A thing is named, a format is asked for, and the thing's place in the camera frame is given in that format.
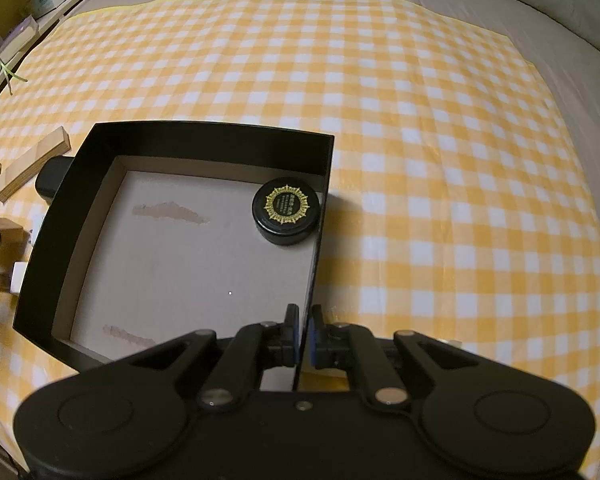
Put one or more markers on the light wooden block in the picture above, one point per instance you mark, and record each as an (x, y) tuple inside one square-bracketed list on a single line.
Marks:
[(35, 162)]

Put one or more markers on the yellow white checked cloth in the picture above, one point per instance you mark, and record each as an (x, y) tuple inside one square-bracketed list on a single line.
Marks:
[(430, 160)]

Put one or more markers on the round black jar gold label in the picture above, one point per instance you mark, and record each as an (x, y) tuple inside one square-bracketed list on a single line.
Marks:
[(286, 205)]

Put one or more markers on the brown cylindrical tube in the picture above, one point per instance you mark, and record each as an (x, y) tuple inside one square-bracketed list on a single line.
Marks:
[(0, 280)]

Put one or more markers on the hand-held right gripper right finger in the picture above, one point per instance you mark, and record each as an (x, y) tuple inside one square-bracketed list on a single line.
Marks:
[(312, 345)]

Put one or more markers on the white and purple box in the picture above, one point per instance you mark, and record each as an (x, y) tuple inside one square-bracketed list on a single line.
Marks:
[(17, 37)]

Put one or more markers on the carved wooden coaster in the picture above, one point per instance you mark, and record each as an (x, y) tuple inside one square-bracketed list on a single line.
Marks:
[(7, 227)]

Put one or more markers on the black cardboard box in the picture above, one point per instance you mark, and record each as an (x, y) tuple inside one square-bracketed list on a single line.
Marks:
[(205, 146)]

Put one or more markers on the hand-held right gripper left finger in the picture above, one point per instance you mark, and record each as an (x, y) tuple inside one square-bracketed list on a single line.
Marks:
[(292, 332)]

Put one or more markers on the white cube charger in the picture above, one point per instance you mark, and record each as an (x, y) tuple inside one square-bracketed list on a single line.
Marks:
[(19, 277)]

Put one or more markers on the black oval case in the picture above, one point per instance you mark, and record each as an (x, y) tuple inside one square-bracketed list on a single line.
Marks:
[(52, 180)]

